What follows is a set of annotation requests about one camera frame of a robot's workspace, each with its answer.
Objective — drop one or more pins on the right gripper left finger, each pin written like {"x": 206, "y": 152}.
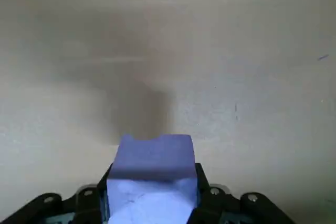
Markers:
{"x": 78, "y": 205}

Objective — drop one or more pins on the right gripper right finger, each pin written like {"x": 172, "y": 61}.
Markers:
{"x": 218, "y": 205}

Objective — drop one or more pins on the purple foam block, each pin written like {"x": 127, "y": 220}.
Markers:
{"x": 155, "y": 155}

